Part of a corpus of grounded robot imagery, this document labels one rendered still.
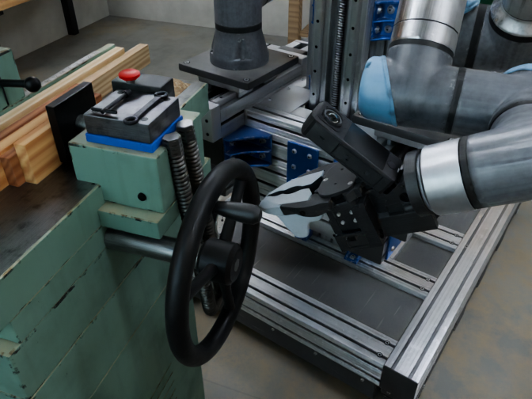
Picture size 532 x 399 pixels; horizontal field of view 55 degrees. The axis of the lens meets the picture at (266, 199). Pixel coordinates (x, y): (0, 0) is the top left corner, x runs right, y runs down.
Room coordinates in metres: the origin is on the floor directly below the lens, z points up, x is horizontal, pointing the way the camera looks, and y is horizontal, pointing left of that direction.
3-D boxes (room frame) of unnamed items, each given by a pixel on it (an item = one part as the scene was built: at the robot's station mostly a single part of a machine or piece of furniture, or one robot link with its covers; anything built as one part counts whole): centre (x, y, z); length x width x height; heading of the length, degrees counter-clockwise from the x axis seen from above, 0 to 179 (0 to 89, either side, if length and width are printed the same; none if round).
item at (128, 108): (0.65, 0.18, 0.99); 0.13 x 0.11 x 0.06; 162
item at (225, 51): (1.27, 0.07, 0.87); 0.15 x 0.15 x 0.10
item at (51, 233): (0.67, 0.26, 0.87); 0.61 x 0.30 x 0.06; 162
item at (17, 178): (0.68, 0.31, 0.92); 0.22 x 0.02 x 0.05; 162
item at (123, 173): (0.64, 0.18, 0.91); 0.15 x 0.14 x 0.09; 162
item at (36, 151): (0.66, 0.30, 0.93); 0.16 x 0.02 x 0.06; 162
